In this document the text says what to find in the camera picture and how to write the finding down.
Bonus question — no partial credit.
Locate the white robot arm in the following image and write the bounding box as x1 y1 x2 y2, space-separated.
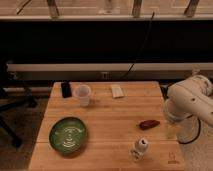
163 75 213 145

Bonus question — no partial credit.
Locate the small white bottle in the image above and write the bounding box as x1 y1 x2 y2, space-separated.
131 138 148 162

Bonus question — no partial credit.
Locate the white rectangular block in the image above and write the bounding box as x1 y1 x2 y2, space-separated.
111 84 124 98

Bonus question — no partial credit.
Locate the translucent plastic cup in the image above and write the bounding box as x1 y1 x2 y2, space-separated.
74 85 91 107

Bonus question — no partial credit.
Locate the black smartphone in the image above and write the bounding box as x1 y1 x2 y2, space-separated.
61 82 72 98

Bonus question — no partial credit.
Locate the green ceramic plate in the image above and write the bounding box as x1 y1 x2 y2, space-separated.
49 117 87 155

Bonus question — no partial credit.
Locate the black office chair base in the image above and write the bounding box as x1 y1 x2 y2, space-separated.
0 61 38 149

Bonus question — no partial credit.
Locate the white wall outlet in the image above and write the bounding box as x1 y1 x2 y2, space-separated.
101 72 109 80

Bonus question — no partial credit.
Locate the black hanging cable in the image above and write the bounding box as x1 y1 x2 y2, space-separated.
119 11 156 81

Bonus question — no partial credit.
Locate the black floor cable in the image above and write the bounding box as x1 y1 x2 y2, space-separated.
177 118 202 145

